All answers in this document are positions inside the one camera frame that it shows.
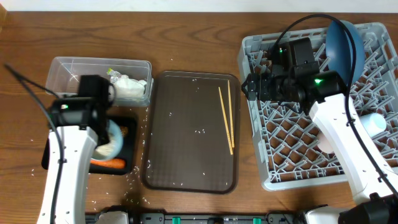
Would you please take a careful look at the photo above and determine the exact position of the white green wrapper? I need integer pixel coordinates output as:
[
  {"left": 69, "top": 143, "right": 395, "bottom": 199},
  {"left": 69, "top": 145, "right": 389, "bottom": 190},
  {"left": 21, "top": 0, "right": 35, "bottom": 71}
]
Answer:
[{"left": 107, "top": 68, "right": 147, "bottom": 99}]

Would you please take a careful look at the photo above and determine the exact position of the black tray bin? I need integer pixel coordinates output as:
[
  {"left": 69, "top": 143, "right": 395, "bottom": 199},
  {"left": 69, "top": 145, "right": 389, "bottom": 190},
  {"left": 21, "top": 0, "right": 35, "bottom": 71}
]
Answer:
[{"left": 41, "top": 113, "right": 138, "bottom": 175}]

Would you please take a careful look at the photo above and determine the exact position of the light blue cup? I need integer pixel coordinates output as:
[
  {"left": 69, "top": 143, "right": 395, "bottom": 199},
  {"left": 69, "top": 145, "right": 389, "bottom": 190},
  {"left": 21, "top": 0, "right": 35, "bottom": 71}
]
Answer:
[{"left": 359, "top": 113, "right": 387, "bottom": 138}]

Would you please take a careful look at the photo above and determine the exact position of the wooden chopstick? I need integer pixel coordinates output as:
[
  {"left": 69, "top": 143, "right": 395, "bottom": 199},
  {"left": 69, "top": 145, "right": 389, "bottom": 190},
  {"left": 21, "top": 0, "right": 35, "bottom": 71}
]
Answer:
[
  {"left": 228, "top": 80, "right": 235, "bottom": 148},
  {"left": 218, "top": 87, "right": 233, "bottom": 155}
]

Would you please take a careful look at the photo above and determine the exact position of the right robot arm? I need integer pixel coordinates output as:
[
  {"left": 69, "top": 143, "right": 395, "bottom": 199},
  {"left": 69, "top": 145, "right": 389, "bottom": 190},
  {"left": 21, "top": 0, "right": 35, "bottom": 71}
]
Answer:
[{"left": 242, "top": 37, "right": 397, "bottom": 223}]

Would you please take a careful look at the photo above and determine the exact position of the brown food scrap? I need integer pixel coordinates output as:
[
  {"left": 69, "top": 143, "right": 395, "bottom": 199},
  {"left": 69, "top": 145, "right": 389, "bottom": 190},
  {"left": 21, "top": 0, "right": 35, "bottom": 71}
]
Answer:
[{"left": 120, "top": 126, "right": 129, "bottom": 138}]

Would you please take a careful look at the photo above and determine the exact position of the large blue plate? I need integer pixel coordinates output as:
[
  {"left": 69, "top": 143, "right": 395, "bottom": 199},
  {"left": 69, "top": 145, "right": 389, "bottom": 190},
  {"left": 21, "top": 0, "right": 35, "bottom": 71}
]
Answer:
[{"left": 326, "top": 21, "right": 365, "bottom": 85}]

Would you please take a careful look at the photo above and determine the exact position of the pink cup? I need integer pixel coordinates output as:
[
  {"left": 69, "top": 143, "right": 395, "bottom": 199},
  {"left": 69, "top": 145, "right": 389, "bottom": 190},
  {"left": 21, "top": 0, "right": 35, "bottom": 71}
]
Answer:
[{"left": 317, "top": 133, "right": 334, "bottom": 154}]

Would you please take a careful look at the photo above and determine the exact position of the brown serving tray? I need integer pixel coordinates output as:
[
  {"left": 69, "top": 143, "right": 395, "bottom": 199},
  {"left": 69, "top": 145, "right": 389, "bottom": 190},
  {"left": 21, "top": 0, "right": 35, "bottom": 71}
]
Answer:
[{"left": 141, "top": 71, "right": 241, "bottom": 194}]

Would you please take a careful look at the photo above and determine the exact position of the orange carrot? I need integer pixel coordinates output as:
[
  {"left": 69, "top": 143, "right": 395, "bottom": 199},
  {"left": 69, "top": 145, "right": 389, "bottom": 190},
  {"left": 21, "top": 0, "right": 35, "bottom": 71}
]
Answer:
[{"left": 90, "top": 159, "right": 126, "bottom": 169}]

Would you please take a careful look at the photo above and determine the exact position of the clear plastic bin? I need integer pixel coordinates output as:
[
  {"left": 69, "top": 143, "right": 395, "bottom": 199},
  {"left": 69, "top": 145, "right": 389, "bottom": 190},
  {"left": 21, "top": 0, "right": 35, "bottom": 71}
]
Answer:
[{"left": 45, "top": 57, "right": 153, "bottom": 107}]

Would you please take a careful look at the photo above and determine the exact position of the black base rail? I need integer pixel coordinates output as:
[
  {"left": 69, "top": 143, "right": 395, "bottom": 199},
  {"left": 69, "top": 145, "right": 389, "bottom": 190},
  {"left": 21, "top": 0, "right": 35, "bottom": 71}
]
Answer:
[{"left": 85, "top": 205, "right": 343, "bottom": 224}]

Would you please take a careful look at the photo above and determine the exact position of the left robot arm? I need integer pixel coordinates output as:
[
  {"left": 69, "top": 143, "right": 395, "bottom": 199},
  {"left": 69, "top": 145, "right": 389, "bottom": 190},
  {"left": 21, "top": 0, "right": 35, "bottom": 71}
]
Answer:
[{"left": 37, "top": 75, "right": 111, "bottom": 223}]

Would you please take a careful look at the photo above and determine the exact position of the small light-blue rice bowl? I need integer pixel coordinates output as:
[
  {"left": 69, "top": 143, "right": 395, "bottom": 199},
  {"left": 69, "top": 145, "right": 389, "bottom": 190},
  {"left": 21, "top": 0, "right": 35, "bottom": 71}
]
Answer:
[{"left": 91, "top": 120, "right": 124, "bottom": 161}]

